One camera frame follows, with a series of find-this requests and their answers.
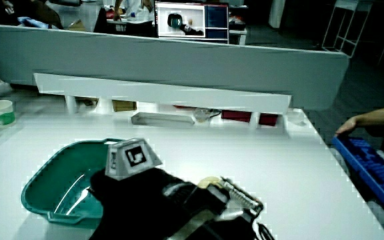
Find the person's right hand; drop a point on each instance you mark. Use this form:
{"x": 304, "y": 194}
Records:
{"x": 135, "y": 196}

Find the white metal rack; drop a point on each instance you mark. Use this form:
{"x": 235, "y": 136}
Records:
{"x": 347, "y": 26}

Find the small red box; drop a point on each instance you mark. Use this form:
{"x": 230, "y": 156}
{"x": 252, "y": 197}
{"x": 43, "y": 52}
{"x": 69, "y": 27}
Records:
{"x": 268, "y": 119}

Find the white and green paper cup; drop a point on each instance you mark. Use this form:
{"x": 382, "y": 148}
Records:
{"x": 1, "y": 113}

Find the person's right forearm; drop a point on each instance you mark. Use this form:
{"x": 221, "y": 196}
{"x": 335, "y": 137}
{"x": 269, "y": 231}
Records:
{"x": 112, "y": 231}

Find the white desk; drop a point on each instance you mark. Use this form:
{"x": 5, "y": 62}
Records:
{"x": 245, "y": 160}

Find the large red box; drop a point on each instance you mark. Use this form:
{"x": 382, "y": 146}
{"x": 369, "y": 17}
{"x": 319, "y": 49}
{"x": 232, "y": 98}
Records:
{"x": 236, "y": 116}

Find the grey desk partition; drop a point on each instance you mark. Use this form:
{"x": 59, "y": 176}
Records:
{"x": 178, "y": 61}

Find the another person's forearm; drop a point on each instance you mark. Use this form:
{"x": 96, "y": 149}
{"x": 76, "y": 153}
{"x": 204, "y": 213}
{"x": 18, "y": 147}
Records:
{"x": 382, "y": 116}

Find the green plastic basin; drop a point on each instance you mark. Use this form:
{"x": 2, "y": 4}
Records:
{"x": 65, "y": 166}

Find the white desk shelf riser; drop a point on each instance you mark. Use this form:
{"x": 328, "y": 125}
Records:
{"x": 165, "y": 91}

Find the brown cardboard box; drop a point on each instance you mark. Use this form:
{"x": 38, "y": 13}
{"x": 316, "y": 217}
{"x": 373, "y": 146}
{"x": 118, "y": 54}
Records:
{"x": 124, "y": 105}

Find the blue plastic crate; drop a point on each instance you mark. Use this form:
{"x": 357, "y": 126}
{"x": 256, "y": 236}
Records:
{"x": 375, "y": 170}

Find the computer monitor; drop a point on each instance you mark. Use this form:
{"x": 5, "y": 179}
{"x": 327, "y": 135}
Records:
{"x": 217, "y": 20}

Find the clear round glass object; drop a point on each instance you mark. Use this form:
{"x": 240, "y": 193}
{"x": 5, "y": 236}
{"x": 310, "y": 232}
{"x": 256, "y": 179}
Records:
{"x": 201, "y": 115}

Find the white rectangular tray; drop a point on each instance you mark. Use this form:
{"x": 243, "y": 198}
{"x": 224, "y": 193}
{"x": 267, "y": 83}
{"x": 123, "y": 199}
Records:
{"x": 162, "y": 120}

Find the yellow pear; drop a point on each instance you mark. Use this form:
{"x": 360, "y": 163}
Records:
{"x": 208, "y": 181}

